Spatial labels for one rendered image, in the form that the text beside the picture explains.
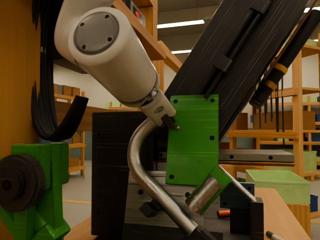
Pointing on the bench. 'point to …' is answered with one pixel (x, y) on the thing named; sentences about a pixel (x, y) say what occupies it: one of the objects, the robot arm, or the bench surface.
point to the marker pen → (273, 235)
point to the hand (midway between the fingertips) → (159, 114)
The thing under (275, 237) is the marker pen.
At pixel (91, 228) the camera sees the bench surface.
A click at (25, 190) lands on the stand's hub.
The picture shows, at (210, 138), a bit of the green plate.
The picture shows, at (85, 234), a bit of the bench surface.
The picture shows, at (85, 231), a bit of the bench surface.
